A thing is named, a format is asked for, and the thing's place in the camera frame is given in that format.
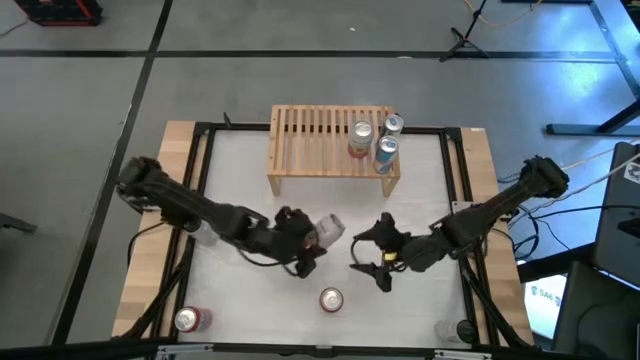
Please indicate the dark office chair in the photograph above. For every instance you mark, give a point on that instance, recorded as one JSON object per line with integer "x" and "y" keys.
{"x": 595, "y": 320}

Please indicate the wooden slatted shelf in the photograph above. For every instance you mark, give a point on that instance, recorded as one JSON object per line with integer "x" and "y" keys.
{"x": 300, "y": 145}

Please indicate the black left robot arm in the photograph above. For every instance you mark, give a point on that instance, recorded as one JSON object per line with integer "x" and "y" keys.
{"x": 200, "y": 207}

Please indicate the black desk beam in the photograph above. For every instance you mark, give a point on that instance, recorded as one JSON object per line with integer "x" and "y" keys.
{"x": 550, "y": 262}

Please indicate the dark desk foot bar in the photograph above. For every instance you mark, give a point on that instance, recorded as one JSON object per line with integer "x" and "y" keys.
{"x": 575, "y": 129}

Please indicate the black tripod stand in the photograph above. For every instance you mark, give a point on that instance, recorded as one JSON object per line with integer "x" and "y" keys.
{"x": 463, "y": 43}

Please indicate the dark grey computer tower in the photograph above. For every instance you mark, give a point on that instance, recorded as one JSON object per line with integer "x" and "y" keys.
{"x": 620, "y": 225}

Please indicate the grey floor foot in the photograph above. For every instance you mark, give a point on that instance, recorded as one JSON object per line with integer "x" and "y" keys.
{"x": 15, "y": 222}

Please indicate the red beverage can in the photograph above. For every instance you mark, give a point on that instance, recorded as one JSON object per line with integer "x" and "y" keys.
{"x": 192, "y": 320}

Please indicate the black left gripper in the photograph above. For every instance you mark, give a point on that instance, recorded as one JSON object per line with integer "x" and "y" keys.
{"x": 290, "y": 237}

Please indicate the small black bracket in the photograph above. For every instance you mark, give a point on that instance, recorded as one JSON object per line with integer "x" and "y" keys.
{"x": 227, "y": 120}

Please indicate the black table frame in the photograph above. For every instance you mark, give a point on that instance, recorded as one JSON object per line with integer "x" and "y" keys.
{"x": 250, "y": 126}

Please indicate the blue slim can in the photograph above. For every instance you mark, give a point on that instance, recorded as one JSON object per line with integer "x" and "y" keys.
{"x": 393, "y": 125}
{"x": 386, "y": 155}

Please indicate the red blue Fanta can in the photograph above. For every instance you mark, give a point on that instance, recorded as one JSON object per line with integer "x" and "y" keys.
{"x": 331, "y": 300}

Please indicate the pink white beverage can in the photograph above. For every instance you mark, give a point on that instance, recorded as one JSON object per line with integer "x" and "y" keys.
{"x": 361, "y": 140}
{"x": 331, "y": 230}

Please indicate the grey metal plate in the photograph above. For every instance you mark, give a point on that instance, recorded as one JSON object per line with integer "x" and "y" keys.
{"x": 459, "y": 206}

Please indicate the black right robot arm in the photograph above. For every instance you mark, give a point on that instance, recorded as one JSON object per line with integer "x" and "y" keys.
{"x": 490, "y": 210}

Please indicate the black red crate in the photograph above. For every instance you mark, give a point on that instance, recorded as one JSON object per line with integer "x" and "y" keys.
{"x": 55, "y": 15}

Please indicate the white SA6 labelled box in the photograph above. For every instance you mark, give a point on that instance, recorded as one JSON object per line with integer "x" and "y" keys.
{"x": 545, "y": 305}

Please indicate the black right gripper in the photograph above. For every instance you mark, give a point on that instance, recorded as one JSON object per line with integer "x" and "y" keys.
{"x": 397, "y": 247}

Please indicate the black crossbar with silver brackets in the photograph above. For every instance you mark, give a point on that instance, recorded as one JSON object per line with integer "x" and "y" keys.
{"x": 250, "y": 349}

